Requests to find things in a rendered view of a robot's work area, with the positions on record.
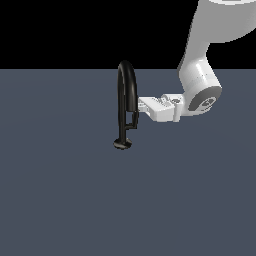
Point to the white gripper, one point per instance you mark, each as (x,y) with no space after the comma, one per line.
(163,110)

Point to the black arched faucet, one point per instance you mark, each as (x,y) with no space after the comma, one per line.
(124,100)

